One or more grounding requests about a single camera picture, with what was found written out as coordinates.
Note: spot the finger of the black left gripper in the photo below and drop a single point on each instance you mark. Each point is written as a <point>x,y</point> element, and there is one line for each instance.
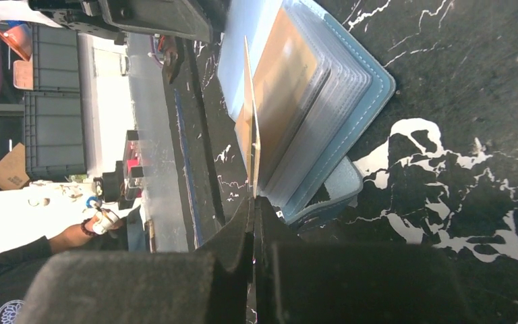
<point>193,20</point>

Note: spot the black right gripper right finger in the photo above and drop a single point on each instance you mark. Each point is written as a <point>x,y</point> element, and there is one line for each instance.
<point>319,282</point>

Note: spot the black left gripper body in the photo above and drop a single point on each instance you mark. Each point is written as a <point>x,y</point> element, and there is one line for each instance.
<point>85,17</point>

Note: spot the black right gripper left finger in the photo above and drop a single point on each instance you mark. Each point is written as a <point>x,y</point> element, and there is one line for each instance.
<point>208,285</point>

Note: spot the gold VIP credit card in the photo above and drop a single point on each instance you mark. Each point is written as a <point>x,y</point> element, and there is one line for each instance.
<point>246,126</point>

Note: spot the light blue card holder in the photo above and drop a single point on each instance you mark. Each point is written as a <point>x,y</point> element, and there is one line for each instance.
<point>315,180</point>

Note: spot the orange VIP credit card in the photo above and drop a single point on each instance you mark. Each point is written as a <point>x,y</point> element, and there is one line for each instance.
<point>280,80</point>

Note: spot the grey plastic storage crate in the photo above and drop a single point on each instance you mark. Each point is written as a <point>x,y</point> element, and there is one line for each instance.
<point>53,125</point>

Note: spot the person in black shirt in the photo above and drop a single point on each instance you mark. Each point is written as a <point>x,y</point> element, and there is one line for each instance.
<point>19,266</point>

